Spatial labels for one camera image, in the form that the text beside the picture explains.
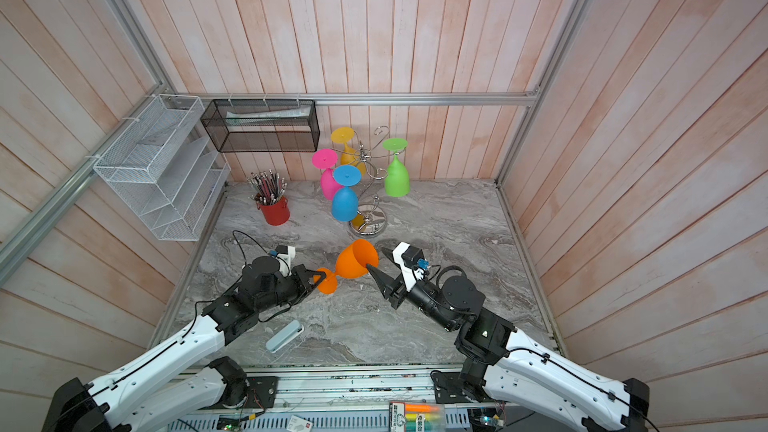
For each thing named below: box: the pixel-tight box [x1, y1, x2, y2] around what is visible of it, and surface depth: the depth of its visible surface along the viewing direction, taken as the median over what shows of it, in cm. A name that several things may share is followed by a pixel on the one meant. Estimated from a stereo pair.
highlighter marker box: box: [389, 402, 445, 432], surface depth 70 cm
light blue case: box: [265, 320, 305, 353], surface depth 81 cm
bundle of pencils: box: [246, 168, 288, 205], surface depth 100 cm
